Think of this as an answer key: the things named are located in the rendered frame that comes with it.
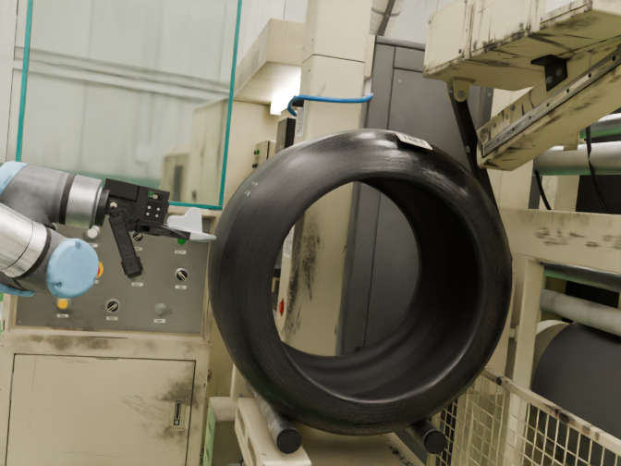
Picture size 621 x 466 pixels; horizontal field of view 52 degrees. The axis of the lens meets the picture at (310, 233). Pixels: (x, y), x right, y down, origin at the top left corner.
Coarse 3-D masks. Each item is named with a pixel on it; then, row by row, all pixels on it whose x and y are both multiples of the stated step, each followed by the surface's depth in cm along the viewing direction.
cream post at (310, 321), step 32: (320, 0) 145; (352, 0) 146; (320, 32) 145; (352, 32) 147; (320, 64) 146; (352, 64) 147; (352, 96) 148; (320, 128) 147; (352, 128) 148; (320, 224) 148; (320, 256) 149; (288, 288) 149; (320, 288) 150; (288, 320) 148; (320, 320) 150; (320, 352) 151
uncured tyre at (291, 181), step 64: (256, 192) 110; (320, 192) 109; (384, 192) 142; (448, 192) 115; (256, 256) 108; (448, 256) 144; (256, 320) 109; (448, 320) 142; (256, 384) 113; (320, 384) 113; (384, 384) 140; (448, 384) 118
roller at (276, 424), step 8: (256, 400) 134; (264, 408) 125; (272, 408) 123; (264, 416) 124; (272, 416) 120; (280, 416) 118; (272, 424) 117; (280, 424) 114; (288, 424) 114; (272, 432) 116; (280, 432) 112; (288, 432) 112; (296, 432) 112; (280, 440) 111; (288, 440) 112; (296, 440) 112; (280, 448) 112; (288, 448) 112; (296, 448) 112
